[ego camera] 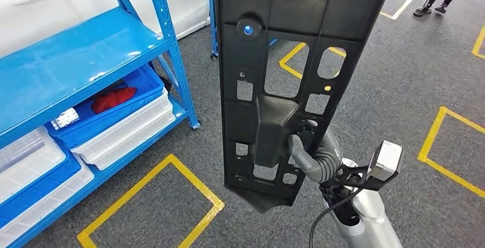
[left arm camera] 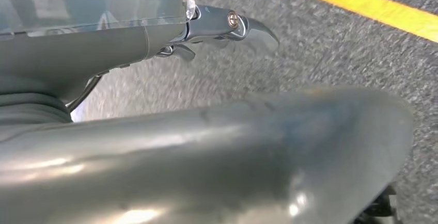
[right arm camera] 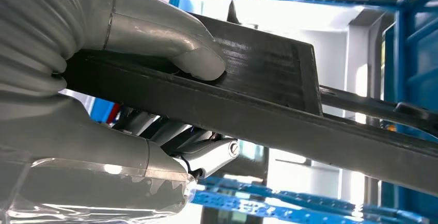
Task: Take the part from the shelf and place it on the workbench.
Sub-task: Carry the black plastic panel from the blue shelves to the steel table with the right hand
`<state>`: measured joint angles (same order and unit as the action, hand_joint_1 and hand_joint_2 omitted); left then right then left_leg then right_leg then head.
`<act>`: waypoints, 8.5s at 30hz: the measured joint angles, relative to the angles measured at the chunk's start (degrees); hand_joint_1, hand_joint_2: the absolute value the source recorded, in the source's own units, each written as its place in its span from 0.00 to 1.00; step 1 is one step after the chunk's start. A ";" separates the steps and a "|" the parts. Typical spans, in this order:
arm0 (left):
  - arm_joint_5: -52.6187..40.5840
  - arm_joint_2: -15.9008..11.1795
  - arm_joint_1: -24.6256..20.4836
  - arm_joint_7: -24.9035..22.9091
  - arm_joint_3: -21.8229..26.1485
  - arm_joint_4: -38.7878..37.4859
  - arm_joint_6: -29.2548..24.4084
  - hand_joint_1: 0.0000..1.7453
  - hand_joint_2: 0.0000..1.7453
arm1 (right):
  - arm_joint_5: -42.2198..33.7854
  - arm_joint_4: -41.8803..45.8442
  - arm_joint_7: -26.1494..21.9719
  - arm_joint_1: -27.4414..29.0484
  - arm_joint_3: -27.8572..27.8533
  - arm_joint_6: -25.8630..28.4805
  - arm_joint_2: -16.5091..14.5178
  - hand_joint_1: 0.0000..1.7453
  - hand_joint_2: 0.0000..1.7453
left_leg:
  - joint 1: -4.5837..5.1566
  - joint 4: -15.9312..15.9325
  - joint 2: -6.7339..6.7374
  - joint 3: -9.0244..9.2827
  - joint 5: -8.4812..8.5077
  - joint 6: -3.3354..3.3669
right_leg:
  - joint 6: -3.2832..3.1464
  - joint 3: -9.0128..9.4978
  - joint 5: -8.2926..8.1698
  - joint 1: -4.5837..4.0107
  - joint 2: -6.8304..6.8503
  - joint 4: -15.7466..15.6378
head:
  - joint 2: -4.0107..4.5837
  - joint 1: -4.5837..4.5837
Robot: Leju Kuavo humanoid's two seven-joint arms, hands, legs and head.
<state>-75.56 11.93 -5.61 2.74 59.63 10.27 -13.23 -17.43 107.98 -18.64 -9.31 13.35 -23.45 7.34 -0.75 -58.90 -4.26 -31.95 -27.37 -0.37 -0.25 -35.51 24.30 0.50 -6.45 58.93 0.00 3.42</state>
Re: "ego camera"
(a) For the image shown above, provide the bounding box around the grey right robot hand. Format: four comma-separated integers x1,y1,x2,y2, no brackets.
288,119,343,182

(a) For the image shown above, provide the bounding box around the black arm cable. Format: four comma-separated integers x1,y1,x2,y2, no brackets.
308,187,364,248

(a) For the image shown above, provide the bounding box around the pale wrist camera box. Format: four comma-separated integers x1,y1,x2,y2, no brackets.
367,140,403,182

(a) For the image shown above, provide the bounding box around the black plastic panel part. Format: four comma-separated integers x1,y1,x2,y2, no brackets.
213,0,395,214

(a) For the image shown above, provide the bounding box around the blue metal shelf rack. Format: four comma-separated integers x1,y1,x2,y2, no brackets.
206,0,221,61
0,0,201,248

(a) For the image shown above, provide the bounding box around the blue plastic bin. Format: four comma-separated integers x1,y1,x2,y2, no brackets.
0,151,82,229
45,63,166,150

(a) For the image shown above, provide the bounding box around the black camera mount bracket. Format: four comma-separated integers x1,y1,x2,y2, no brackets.
320,165,399,202

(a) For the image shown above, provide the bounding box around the white car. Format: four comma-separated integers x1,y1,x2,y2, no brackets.
0,0,211,59

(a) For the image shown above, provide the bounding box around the white plastic bin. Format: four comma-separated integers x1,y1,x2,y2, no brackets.
71,88,177,171
0,155,96,248

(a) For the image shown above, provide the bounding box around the white packet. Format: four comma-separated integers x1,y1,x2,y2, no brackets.
50,107,80,130

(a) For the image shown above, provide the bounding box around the red cloth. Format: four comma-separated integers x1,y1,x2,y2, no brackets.
90,86,138,115

